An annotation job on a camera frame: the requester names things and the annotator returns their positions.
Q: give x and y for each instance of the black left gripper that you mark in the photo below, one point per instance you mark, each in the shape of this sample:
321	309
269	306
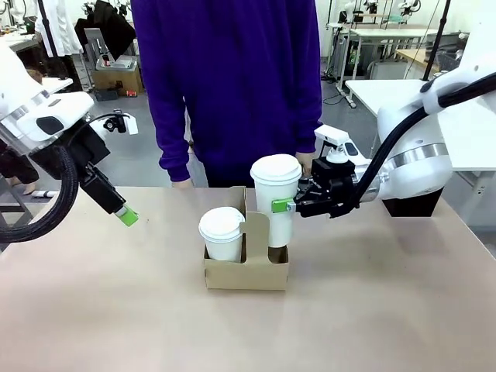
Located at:
100	188

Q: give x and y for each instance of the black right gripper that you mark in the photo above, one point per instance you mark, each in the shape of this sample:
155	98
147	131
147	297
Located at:
329	190

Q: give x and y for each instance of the tall white paper cup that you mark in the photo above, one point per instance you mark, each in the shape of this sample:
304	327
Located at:
279	224

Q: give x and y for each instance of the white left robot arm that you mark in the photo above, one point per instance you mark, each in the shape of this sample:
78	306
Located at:
23	100

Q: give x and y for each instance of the person right forearm purple sleeve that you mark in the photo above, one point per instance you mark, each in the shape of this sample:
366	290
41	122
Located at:
174	155

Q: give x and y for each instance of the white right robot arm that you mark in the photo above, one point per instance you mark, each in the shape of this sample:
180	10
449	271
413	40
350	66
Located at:
418	155

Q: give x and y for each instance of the person left forearm purple sleeve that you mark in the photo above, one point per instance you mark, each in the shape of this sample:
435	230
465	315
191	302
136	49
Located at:
308	131

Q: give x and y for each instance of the white tall cup lid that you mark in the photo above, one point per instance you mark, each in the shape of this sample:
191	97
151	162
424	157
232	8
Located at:
276	166

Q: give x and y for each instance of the white short cup lid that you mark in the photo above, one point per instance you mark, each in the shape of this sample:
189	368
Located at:
221	222

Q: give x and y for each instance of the short white paper cup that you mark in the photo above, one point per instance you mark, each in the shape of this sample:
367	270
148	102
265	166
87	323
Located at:
222	250

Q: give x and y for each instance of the brown cardboard cup carrier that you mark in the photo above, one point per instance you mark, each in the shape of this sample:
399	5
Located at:
244	277

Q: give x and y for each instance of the person left hand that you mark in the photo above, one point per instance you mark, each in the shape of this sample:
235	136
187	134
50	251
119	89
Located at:
305	164

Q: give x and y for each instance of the person right hand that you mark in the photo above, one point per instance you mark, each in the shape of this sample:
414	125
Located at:
182	184

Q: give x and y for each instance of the person torso purple jacket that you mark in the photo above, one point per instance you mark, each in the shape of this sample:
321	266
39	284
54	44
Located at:
232	77

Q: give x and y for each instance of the brown cardboard box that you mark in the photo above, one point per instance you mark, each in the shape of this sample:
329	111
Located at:
116	79

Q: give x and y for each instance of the large white table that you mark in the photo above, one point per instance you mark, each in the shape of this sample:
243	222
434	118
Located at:
372	93

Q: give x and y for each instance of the grey device box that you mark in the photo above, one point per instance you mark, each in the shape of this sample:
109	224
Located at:
116	62

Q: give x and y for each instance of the black hanging cloth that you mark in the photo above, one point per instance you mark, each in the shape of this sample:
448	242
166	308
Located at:
104	23

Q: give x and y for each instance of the light wooden table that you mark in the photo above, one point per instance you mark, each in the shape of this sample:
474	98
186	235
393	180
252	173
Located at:
414	56

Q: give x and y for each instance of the white hanging coat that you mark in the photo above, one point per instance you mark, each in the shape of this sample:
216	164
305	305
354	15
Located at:
58	27

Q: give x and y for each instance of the black tripod pole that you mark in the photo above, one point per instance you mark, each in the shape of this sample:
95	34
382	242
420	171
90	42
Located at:
438	42

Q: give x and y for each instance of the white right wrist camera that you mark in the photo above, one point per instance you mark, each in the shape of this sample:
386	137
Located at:
333	135

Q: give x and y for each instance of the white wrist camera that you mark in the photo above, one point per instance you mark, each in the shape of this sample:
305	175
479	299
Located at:
131	126
333	135

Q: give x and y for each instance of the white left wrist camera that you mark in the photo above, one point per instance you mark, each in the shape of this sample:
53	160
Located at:
131	126

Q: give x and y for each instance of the white metal frame desk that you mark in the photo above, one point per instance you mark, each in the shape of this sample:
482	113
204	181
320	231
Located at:
387	33

